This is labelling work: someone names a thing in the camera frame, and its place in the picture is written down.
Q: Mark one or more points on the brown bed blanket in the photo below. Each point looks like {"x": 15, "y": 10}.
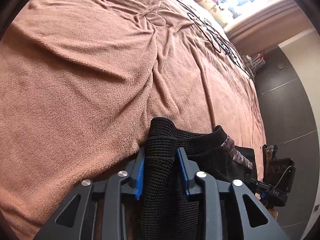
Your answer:
{"x": 81, "y": 81}

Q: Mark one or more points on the large black t-shirt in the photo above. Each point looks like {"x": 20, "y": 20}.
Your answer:
{"x": 169, "y": 209}

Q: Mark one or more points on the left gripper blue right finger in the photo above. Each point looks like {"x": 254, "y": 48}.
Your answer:
{"x": 187, "y": 173}

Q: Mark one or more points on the folded black bear-print shirt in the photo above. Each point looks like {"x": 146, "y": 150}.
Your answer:
{"x": 269, "y": 153}

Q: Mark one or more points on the right pink curtain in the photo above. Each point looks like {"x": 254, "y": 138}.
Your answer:
{"x": 266, "y": 24}

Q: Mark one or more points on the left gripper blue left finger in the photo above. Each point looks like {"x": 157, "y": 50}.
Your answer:
{"x": 137, "y": 174}

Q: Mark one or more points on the white bedside cabinet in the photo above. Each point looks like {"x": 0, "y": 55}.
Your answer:
{"x": 253, "y": 63}

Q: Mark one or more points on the person's right hand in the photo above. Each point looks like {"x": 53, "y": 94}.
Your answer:
{"x": 274, "y": 213}

